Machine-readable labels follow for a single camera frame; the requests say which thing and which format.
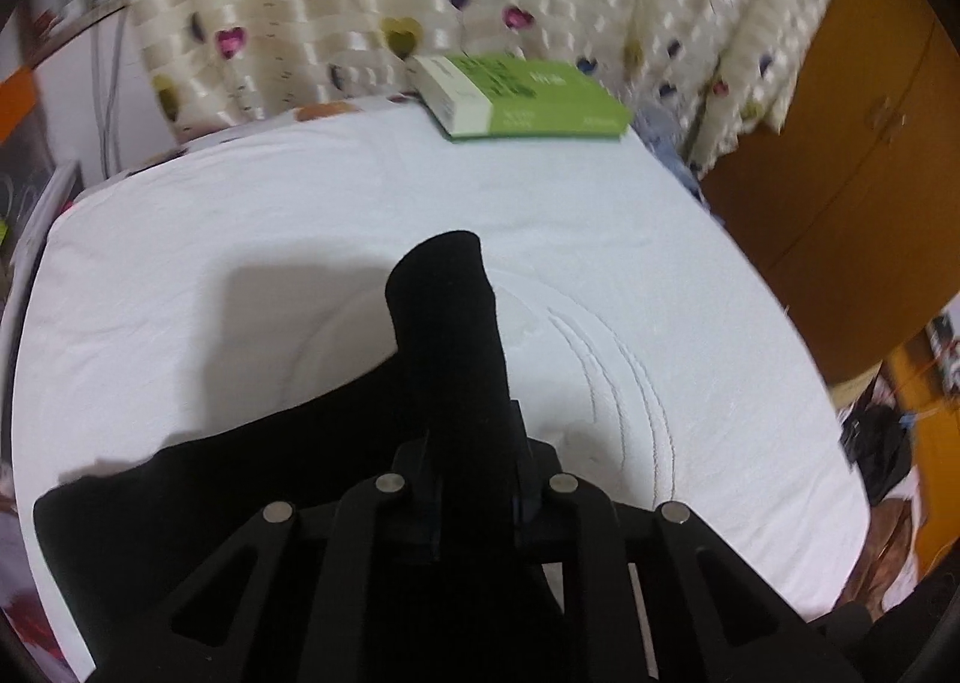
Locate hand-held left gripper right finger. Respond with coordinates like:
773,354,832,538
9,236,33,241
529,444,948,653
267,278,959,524
510,399,863,683

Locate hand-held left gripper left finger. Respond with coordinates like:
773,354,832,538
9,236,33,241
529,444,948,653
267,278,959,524
97,431,445,683

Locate black pants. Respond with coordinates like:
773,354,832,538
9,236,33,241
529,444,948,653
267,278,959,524
33,230,572,683

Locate cluttered items beside bed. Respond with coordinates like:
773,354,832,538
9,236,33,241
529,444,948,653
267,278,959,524
831,308,960,616

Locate green and white box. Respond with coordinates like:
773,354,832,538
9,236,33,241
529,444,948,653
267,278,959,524
408,53,634,144

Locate wooden wardrobe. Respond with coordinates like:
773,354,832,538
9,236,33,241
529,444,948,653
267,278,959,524
697,0,960,385

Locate orange box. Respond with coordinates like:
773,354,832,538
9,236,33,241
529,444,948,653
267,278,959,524
0,69,37,145

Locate black cable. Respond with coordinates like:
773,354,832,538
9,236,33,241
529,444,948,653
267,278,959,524
94,14,127,175

